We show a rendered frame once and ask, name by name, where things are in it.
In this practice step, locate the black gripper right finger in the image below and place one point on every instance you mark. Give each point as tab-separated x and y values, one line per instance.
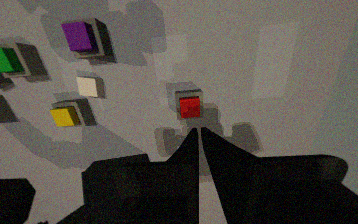
238	175

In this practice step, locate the red button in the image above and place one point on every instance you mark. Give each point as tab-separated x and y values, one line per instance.
189	104

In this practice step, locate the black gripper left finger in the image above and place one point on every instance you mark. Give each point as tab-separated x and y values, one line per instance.
178	176

